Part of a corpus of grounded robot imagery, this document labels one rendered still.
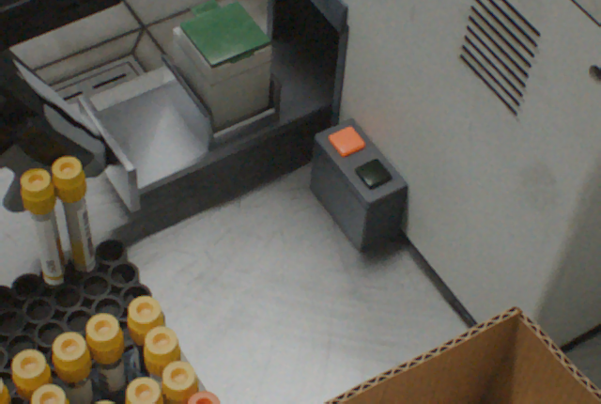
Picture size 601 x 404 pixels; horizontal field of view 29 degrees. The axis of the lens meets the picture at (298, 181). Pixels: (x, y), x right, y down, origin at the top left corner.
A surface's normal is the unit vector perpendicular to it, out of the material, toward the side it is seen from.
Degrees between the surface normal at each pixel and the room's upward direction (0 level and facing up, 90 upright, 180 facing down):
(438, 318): 0
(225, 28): 0
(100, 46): 0
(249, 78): 90
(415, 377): 85
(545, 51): 90
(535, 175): 90
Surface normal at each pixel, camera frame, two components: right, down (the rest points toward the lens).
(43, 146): 0.46, 0.62
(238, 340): 0.04, -0.61
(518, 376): -0.82, 0.42
